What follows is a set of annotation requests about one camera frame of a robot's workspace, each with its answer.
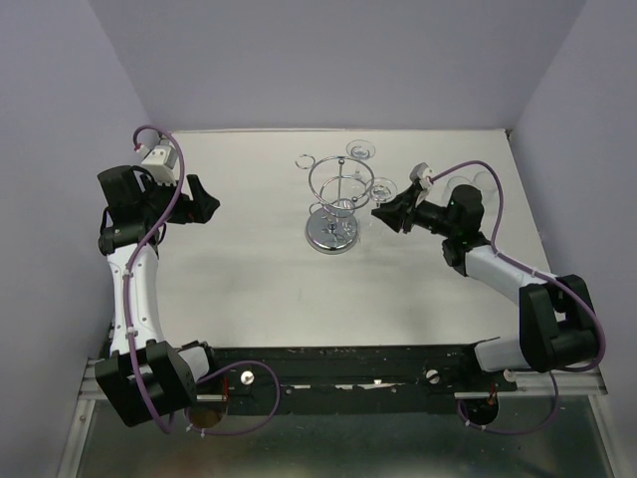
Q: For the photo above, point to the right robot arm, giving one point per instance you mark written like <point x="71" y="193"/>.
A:
<point x="554" y="331"/>

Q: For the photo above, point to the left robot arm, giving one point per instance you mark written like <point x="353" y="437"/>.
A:
<point x="144" y="376"/>

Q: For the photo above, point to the clear wine glass front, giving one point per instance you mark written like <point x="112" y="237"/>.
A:
<point x="455" y="181"/>

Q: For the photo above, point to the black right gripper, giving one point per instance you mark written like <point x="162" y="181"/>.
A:
<point x="398" y="208"/>

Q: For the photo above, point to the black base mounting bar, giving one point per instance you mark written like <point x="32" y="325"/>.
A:
<point x="349" y="380"/>

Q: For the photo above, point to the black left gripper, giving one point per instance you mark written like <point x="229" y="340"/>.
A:
<point x="188" y="211"/>

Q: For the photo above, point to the clear wine glass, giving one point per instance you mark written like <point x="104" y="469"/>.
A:
<point x="382" y="190"/>
<point x="359" y="153"/>
<point x="455" y="181"/>
<point x="485" y="181"/>

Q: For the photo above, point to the chrome wine glass rack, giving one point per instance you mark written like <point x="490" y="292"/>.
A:
<point x="340" y="186"/>

